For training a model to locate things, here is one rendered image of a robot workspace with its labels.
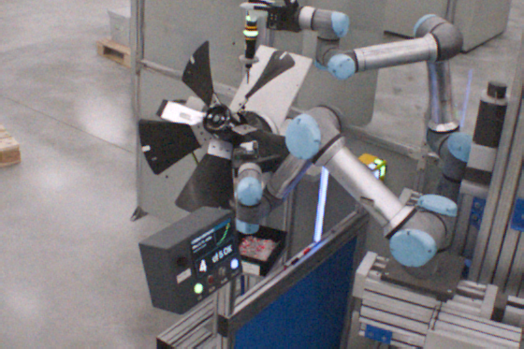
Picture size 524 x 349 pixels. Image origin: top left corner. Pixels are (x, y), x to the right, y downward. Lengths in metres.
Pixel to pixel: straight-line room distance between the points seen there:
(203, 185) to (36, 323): 1.36
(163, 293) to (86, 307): 1.80
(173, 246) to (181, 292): 0.13
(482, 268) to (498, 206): 0.23
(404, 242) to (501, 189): 0.41
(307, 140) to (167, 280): 0.53
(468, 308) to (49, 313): 2.15
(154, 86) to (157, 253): 2.18
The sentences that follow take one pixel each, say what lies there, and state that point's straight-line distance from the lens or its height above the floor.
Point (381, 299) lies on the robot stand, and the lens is 2.16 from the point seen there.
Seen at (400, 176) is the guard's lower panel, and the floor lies 0.85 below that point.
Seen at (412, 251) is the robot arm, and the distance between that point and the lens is 1.88.
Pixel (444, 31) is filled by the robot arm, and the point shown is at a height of 1.66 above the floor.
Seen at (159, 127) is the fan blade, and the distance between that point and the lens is 2.66.
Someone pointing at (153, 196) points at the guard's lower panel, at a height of 0.19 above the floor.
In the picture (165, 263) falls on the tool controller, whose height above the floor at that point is 1.21.
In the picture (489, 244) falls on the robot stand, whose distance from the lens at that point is 2.21.
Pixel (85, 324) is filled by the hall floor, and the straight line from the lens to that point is 3.46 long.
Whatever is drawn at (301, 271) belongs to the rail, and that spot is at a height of 0.82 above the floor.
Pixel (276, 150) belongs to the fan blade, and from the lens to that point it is 2.40.
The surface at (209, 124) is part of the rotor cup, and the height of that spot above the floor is 1.19.
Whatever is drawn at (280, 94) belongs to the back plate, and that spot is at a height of 1.22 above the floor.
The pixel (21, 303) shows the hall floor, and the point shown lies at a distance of 3.64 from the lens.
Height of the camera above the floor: 2.19
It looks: 25 degrees down
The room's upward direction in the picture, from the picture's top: 4 degrees clockwise
